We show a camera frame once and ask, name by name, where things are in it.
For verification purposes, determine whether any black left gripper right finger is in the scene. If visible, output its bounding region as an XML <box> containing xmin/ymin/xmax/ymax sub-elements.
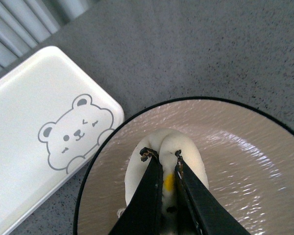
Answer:
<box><xmin>174</xmin><ymin>150</ymin><xmax>249</xmax><ymax>235</ymax></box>

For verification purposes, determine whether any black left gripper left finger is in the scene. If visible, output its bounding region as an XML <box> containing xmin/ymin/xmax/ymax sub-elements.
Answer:
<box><xmin>109</xmin><ymin>147</ymin><xmax>163</xmax><ymax>235</ymax></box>

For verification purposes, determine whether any black beige plate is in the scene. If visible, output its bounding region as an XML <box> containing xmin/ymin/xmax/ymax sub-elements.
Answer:
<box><xmin>73</xmin><ymin>97</ymin><xmax>294</xmax><ymax>235</ymax></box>

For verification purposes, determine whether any grey curtain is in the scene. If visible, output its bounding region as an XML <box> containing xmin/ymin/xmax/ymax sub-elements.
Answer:
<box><xmin>0</xmin><ymin>0</ymin><xmax>96</xmax><ymax>73</ymax></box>

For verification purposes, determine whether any white steamed bun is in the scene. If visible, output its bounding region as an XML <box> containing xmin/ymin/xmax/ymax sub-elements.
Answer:
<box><xmin>124</xmin><ymin>128</ymin><xmax>209</xmax><ymax>235</ymax></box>

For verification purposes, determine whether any white bear tray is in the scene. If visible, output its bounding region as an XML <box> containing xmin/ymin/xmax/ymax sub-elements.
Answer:
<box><xmin>0</xmin><ymin>46</ymin><xmax>124</xmax><ymax>235</ymax></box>

